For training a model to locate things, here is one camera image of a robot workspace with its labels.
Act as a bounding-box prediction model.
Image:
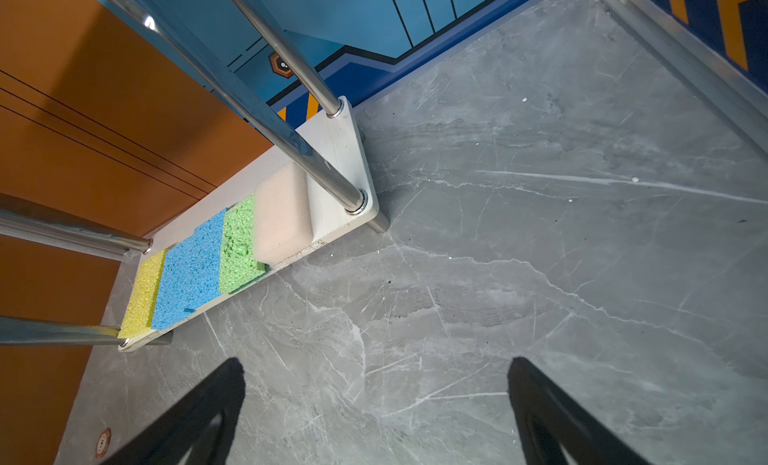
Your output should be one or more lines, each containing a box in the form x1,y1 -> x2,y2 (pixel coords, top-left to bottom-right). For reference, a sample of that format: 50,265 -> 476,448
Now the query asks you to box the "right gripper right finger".
507,357 -> 647,464

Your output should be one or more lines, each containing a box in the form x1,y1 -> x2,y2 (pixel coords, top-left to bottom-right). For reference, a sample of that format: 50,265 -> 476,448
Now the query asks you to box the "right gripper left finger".
105,357 -> 246,464

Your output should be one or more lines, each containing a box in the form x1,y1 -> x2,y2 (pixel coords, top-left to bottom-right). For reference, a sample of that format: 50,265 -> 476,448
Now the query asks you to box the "yellow cellulose sponge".
118,250 -> 167,340

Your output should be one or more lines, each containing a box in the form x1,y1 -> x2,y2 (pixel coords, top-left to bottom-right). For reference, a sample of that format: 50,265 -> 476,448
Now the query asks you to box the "blue cellulose sponge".
183,210 -> 226,313
152,236 -> 196,330

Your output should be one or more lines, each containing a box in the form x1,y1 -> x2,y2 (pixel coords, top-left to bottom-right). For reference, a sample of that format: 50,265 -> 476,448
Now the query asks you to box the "green cellulose sponge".
219,195 -> 268,295

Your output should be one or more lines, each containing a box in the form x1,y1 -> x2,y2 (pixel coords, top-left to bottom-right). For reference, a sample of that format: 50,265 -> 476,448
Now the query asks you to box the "beige foam sponge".
254,163 -> 313,268

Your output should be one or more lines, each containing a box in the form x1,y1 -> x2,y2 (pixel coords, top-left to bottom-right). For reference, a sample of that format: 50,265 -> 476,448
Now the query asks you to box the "white two-tier shelf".
0,0 -> 391,353

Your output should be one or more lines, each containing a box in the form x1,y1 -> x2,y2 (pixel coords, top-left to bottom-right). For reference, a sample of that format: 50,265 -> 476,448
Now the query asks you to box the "small red floor sticker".
94,428 -> 112,459

